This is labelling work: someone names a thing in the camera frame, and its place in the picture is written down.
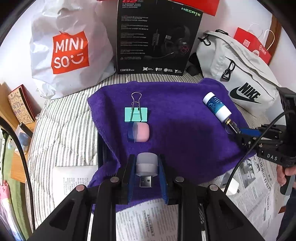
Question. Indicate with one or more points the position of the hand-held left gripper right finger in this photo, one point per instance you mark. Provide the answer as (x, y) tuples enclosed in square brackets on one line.
[(163, 178)]

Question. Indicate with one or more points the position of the dark glass bottle gold trim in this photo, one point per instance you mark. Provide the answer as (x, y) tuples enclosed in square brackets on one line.
[(232, 125)]

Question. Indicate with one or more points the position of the clear box with blue cube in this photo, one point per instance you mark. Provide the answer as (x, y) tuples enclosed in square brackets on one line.
[(23, 141)]

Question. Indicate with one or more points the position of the white usb night light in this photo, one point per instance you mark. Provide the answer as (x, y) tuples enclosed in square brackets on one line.
[(146, 164)]

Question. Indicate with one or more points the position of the patterned notebook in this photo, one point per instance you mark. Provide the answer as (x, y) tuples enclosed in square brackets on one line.
[(19, 104)]

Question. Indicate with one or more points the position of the striped bedsheet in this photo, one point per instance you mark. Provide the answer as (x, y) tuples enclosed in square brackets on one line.
[(64, 129)]

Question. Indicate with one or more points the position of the black headset box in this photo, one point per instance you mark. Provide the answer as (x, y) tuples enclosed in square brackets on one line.
[(138, 46)]

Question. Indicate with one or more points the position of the brown wooden frame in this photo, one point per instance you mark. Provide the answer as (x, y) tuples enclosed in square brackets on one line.
[(276, 30)]

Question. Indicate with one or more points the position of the blue and white bottle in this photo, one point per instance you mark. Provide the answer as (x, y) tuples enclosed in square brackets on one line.
[(217, 106)]

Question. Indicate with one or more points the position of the person's right hand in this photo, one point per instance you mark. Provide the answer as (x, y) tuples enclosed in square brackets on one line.
[(289, 171)]

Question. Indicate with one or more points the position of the purple towel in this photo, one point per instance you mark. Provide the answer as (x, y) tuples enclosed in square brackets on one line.
[(180, 111)]

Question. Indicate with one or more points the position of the pink and blue eraser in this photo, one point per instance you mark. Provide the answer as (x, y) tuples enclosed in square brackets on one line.
[(141, 132)]

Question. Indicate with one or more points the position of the white power adapter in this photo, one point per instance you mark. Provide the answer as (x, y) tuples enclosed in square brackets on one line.
[(232, 186)]

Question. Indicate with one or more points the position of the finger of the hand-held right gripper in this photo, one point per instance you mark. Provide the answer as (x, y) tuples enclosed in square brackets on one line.
[(246, 140), (249, 132)]

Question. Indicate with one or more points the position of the red gift bag gold cherries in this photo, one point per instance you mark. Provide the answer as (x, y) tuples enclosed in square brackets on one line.
[(208, 7)]

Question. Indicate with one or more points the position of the small black stick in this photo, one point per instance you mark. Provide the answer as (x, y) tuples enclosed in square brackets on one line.
[(25, 128)]

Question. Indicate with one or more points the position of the green cloth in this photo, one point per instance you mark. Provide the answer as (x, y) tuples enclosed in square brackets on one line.
[(16, 204)]

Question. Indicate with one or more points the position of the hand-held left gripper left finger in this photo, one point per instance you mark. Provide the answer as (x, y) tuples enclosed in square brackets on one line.
[(131, 176)]

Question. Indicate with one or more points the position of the grey waist bag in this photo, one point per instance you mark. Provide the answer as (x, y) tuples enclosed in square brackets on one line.
[(215, 58)]

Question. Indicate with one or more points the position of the white plastic shopping bag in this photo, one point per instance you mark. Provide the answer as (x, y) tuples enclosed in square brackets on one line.
[(69, 27)]

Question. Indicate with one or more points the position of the wooden nightstand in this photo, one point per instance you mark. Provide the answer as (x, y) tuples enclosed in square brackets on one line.
[(18, 166)]

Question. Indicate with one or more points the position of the green binder clip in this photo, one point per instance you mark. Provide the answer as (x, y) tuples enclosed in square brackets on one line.
[(141, 114)]

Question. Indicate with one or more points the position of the pink patterned cloth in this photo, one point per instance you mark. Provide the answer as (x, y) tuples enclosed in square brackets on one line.
[(3, 192)]

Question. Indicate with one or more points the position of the newspaper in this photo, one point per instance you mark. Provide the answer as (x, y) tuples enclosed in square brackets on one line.
[(254, 185)]

